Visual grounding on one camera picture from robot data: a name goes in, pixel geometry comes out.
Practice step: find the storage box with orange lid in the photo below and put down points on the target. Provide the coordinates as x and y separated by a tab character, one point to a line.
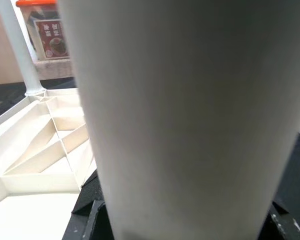
50	37

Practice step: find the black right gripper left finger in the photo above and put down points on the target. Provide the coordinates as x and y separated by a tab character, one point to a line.
90	210

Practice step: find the white plastic table leg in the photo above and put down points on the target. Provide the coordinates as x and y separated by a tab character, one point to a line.
190	112
20	50

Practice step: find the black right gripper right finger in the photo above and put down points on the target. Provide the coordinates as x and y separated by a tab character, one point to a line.
285	222

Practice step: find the white plastic children table top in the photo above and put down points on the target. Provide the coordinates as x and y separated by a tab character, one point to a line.
35	150

